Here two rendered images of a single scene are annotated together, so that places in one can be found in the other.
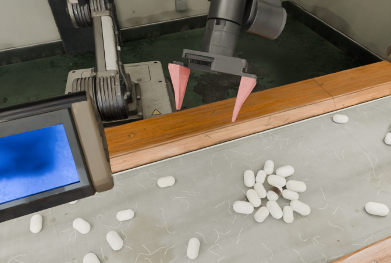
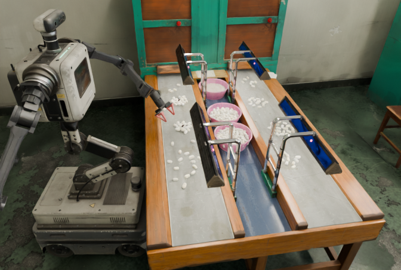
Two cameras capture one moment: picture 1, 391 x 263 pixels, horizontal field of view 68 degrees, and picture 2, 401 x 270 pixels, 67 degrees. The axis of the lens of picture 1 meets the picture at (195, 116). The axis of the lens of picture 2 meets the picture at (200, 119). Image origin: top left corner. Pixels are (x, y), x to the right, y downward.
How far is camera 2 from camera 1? 1.79 m
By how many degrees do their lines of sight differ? 60
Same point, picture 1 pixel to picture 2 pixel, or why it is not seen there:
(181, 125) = (153, 137)
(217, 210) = (184, 137)
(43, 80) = not seen: outside the picture
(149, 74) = (68, 172)
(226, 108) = (150, 126)
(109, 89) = (127, 149)
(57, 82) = not seen: outside the picture
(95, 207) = (174, 158)
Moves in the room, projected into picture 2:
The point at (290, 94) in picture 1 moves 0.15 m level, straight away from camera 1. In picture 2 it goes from (150, 113) to (136, 107)
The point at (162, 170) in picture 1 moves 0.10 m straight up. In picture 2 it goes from (167, 145) to (166, 133)
